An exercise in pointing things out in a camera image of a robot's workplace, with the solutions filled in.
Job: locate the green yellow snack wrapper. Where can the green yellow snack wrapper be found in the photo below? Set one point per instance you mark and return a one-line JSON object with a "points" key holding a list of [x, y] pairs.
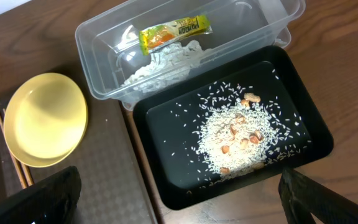
{"points": [[158, 36]]}

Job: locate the rice and peanut scraps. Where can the rice and peanut scraps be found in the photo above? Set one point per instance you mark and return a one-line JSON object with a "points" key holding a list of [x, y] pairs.
{"points": [[229, 128]]}

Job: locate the black plastic bin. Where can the black plastic bin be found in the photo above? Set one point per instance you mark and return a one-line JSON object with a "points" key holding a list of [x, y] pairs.
{"points": [[177, 198]]}

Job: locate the left wooden chopstick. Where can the left wooden chopstick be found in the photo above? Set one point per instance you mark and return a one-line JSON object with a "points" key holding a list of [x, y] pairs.
{"points": [[16, 164]]}

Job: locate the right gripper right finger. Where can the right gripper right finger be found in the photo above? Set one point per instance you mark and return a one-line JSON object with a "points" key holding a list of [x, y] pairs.
{"points": [[303, 199]]}

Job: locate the clear plastic bin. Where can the clear plastic bin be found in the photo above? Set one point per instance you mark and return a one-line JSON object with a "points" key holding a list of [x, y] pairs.
{"points": [[116, 68]]}

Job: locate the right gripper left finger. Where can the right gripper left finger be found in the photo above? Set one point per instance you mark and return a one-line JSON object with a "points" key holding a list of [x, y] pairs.
{"points": [[52, 200]]}

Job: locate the white napkin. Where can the white napkin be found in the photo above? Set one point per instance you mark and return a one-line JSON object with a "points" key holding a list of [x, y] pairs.
{"points": [[173, 59]]}

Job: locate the wooden chopstick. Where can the wooden chopstick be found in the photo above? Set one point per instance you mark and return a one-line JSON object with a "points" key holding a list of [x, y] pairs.
{"points": [[16, 164], [26, 172]]}

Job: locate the yellow plate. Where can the yellow plate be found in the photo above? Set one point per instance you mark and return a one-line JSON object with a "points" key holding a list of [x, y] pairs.
{"points": [[45, 120]]}

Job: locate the right wooden chopstick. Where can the right wooden chopstick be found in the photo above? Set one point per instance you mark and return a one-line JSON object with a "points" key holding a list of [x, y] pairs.
{"points": [[26, 172]]}

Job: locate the dark brown serving tray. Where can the dark brown serving tray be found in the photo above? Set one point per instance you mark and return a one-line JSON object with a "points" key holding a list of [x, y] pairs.
{"points": [[112, 189]]}

